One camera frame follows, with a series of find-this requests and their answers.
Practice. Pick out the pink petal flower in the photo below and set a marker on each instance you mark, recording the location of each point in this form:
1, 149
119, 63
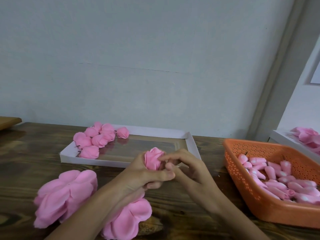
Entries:
108, 131

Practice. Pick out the person's left hand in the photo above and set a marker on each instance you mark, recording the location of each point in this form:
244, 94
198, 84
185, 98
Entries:
135, 178

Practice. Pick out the grey door frame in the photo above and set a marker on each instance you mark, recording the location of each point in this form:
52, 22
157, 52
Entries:
281, 65

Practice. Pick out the white shallow tray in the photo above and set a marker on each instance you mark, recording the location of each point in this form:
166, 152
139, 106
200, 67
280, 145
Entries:
130, 147

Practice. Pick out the group of finished pink roses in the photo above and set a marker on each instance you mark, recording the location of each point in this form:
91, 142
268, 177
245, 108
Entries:
81, 140

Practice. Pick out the stack of pink petals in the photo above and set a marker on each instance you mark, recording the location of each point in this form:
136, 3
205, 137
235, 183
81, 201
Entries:
65, 197
125, 222

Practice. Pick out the person's right forearm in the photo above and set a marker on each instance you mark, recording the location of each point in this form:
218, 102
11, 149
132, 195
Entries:
237, 221

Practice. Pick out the person's right hand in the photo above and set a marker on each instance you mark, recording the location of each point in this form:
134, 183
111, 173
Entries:
196, 176

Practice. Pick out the pile of pink petals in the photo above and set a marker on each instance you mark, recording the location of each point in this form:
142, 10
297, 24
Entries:
307, 136

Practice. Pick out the person's left forearm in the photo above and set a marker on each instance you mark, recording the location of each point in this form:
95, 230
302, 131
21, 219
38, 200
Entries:
85, 217

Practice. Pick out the white paper notice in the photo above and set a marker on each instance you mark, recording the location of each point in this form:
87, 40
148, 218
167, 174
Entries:
316, 75

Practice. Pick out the orange plastic basket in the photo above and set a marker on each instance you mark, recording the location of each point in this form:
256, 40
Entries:
262, 212

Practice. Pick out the pink rose buds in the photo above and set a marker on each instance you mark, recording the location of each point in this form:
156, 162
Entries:
274, 178

